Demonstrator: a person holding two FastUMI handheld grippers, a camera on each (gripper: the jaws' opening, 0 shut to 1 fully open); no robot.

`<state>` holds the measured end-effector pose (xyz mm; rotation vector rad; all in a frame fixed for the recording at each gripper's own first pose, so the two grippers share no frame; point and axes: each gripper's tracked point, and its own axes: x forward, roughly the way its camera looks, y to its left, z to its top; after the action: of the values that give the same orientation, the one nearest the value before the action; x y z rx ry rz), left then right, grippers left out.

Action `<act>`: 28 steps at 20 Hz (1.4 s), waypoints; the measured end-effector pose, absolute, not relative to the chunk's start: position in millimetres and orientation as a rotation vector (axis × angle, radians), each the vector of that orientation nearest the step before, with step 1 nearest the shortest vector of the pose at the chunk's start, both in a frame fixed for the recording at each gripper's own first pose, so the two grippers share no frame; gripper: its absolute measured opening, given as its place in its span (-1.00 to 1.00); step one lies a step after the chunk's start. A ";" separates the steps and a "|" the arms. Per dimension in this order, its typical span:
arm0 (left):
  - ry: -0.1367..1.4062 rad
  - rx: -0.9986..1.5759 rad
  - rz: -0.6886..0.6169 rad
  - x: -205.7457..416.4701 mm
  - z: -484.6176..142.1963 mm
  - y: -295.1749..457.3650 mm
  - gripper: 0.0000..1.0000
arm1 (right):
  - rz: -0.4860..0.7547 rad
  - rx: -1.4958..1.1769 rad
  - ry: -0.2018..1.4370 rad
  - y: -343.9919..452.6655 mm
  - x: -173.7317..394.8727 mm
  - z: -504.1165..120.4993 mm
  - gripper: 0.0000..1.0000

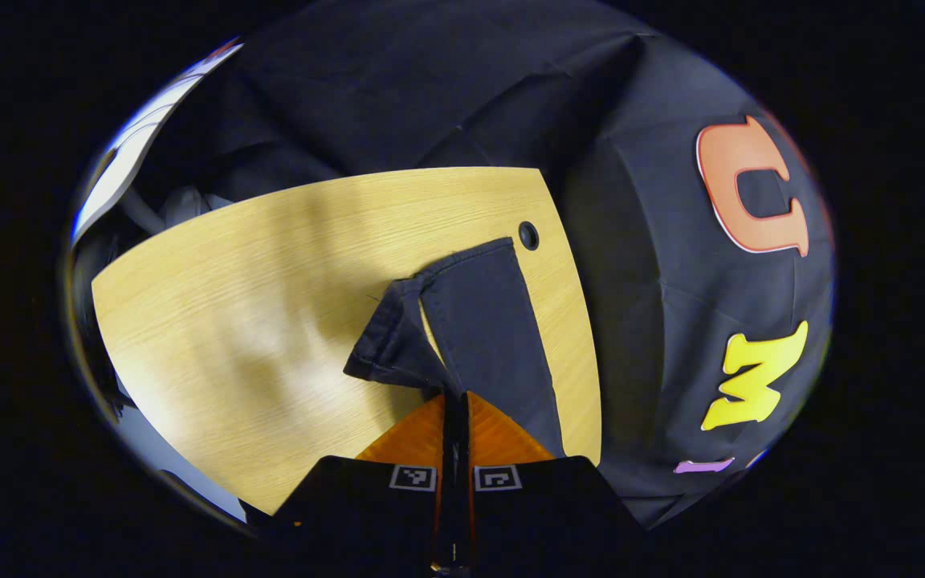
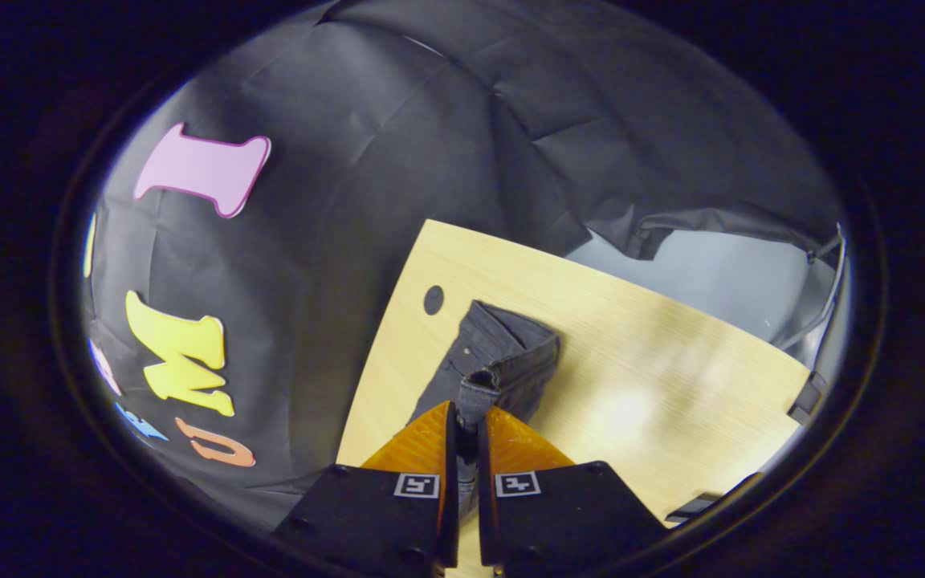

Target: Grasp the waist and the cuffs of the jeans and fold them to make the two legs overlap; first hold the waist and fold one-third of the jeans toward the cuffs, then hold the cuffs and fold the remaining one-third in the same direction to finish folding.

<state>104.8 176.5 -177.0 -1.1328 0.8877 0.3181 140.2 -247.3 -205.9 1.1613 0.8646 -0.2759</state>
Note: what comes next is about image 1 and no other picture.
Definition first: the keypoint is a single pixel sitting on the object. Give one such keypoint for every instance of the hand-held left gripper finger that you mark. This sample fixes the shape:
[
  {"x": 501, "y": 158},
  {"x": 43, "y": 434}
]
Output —
[
  {"x": 448, "y": 482},
  {"x": 464, "y": 482}
]

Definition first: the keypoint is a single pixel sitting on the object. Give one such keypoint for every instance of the black backdrop cloth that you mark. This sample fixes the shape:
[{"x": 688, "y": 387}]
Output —
[{"x": 631, "y": 241}]

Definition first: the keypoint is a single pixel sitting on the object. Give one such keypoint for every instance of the black jeans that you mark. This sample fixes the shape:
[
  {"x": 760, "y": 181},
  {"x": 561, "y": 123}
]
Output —
[{"x": 486, "y": 337}]

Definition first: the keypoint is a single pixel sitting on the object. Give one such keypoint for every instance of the black round table grommet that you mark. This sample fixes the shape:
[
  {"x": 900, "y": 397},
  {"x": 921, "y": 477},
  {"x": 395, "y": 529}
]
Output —
[{"x": 528, "y": 235}]

